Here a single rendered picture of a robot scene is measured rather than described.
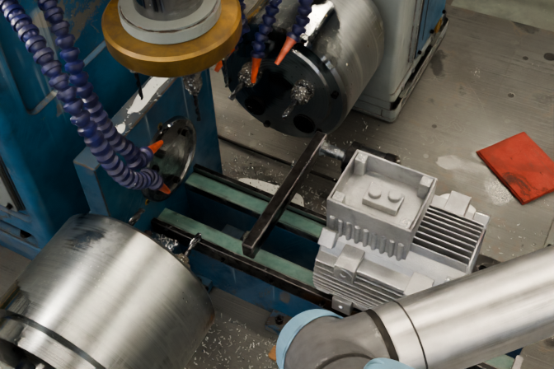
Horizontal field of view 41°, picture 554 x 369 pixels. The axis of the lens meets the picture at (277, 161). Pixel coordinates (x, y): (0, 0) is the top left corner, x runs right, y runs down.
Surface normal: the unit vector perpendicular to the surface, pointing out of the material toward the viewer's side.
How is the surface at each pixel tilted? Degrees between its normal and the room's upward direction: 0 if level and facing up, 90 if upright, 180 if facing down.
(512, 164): 0
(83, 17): 90
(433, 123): 0
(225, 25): 0
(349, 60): 58
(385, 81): 90
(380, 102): 90
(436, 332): 29
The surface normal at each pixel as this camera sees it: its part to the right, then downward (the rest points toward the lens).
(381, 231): -0.47, 0.68
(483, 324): 0.11, -0.22
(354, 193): -0.03, -0.65
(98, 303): 0.23, -0.52
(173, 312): 0.73, -0.05
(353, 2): 0.44, -0.37
